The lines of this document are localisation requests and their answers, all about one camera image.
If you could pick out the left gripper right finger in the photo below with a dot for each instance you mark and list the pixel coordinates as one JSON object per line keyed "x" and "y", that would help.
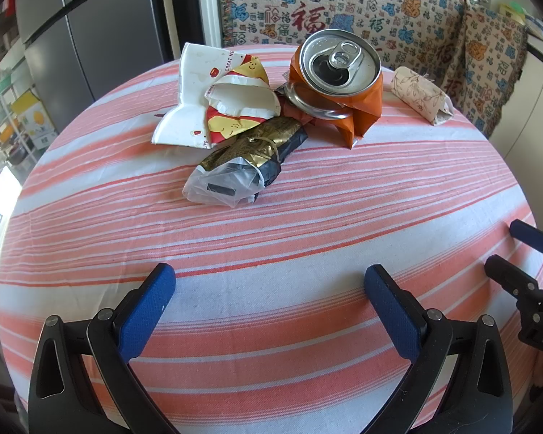
{"x": 478, "y": 397}

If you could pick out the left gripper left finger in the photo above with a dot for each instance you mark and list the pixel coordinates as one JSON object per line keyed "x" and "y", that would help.
{"x": 61, "y": 396}

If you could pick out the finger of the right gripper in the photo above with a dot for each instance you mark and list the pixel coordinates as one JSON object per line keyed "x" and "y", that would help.
{"x": 511, "y": 278}
{"x": 527, "y": 234}

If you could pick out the beige paper napkin pack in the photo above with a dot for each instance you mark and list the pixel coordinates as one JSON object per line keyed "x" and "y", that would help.
{"x": 422, "y": 95}

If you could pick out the orange soda can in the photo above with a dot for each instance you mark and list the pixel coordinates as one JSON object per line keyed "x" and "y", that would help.
{"x": 335, "y": 77}

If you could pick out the black gold foil bag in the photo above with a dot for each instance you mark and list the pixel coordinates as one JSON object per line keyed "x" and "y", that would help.
{"x": 237, "y": 173}

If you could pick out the white red paper cup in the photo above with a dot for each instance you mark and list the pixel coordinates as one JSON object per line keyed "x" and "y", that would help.
{"x": 221, "y": 93}

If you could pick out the person's right hand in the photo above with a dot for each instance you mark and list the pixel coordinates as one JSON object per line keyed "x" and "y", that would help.
{"x": 537, "y": 387}

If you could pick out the patterned fu character blanket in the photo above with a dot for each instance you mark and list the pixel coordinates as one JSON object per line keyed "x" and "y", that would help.
{"x": 472, "y": 53}

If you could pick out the pink striped tablecloth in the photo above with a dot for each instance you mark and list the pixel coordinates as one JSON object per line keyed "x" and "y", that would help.
{"x": 269, "y": 329}

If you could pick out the green metal shelf rack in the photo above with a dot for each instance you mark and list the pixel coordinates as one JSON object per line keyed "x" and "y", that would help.
{"x": 16, "y": 145}

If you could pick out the yellow green cardboard box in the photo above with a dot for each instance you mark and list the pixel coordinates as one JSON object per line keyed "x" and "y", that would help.
{"x": 32, "y": 114}

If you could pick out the grey refrigerator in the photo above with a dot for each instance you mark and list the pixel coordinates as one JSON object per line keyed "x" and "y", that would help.
{"x": 79, "y": 50}

